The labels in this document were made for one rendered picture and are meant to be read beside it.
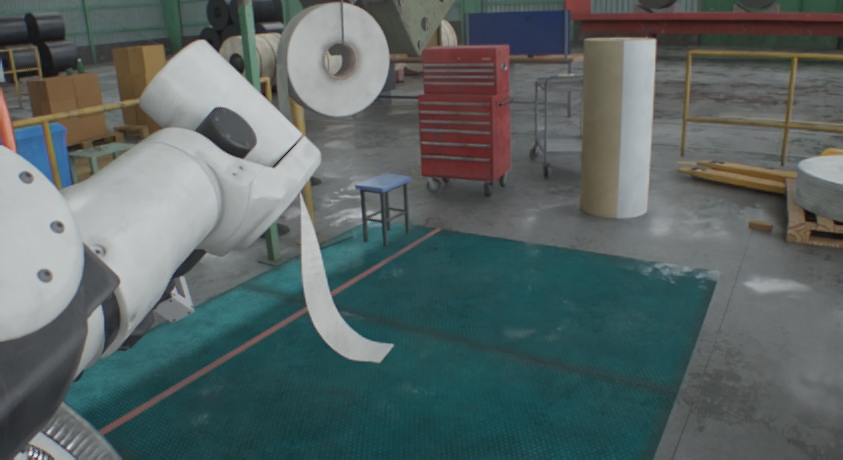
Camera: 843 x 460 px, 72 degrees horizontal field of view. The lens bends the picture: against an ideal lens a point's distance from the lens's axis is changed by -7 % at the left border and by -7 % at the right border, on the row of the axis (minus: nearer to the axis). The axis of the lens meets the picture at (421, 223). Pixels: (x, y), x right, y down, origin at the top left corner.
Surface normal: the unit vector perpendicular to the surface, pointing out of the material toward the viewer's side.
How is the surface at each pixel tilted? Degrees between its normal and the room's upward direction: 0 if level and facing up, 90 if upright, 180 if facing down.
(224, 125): 50
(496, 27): 90
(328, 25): 90
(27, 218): 54
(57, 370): 99
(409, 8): 90
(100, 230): 45
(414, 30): 90
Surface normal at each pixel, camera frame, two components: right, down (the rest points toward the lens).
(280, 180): 0.70, -0.58
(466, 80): -0.40, 0.31
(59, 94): 0.85, 0.13
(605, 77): -0.62, 0.28
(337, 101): 0.53, 0.25
